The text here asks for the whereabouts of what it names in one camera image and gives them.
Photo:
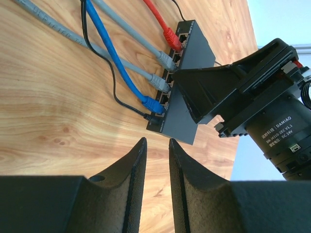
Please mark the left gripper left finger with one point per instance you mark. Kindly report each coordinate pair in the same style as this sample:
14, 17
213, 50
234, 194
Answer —
108, 202

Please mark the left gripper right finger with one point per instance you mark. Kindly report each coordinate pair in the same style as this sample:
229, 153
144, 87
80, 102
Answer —
204, 202

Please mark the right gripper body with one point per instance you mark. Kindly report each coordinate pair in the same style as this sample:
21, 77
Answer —
265, 105

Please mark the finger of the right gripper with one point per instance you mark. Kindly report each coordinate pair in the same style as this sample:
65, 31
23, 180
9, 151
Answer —
204, 89

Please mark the black network switch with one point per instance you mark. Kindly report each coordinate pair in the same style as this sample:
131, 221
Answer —
176, 122

